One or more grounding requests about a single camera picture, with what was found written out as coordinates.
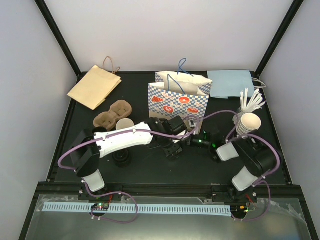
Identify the light blue slotted cable duct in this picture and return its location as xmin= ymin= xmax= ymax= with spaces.
xmin=42 ymin=202 xmax=231 ymax=217

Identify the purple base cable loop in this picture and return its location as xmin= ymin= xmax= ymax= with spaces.
xmin=90 ymin=191 xmax=139 ymax=224

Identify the stack of black lids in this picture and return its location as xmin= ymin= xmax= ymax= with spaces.
xmin=112 ymin=149 xmax=132 ymax=168

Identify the left black frame post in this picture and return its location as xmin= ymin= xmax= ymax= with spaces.
xmin=34 ymin=0 xmax=82 ymax=78

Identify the small electronics board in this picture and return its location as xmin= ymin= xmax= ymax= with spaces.
xmin=230 ymin=205 xmax=257 ymax=215
xmin=90 ymin=203 xmax=110 ymax=212

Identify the black frame post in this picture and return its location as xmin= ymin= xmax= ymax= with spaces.
xmin=34 ymin=0 xmax=82 ymax=78
xmin=254 ymin=0 xmax=305 ymax=77

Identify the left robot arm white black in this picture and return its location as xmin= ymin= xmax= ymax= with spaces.
xmin=70 ymin=116 xmax=188 ymax=200

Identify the brown kraft paper bag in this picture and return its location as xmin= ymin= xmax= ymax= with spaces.
xmin=67 ymin=56 xmax=122 ymax=110

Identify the small electronics board right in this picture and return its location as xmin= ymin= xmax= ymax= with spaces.
xmin=230 ymin=205 xmax=257 ymax=215

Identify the blue checkered paper bag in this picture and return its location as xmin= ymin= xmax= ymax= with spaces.
xmin=148 ymin=58 xmax=213 ymax=119

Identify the right black frame post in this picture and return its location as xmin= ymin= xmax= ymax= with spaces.
xmin=254 ymin=0 xmax=305 ymax=77

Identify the light blue paper bag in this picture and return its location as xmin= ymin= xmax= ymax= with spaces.
xmin=207 ymin=70 xmax=267 ymax=99

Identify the white paper coffee cup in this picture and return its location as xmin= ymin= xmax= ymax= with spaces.
xmin=115 ymin=118 xmax=135 ymax=130

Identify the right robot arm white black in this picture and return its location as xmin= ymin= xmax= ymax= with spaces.
xmin=185 ymin=131 xmax=283 ymax=202

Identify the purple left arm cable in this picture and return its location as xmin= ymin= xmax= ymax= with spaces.
xmin=57 ymin=115 xmax=201 ymax=200

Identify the stack of paper cups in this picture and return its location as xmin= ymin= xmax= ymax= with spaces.
xmin=236 ymin=113 xmax=262 ymax=136

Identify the brown cardboard cup carrier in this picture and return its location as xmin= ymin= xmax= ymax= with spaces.
xmin=93 ymin=100 xmax=132 ymax=131

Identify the small electronics board left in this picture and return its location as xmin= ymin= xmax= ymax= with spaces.
xmin=90 ymin=203 xmax=110 ymax=212

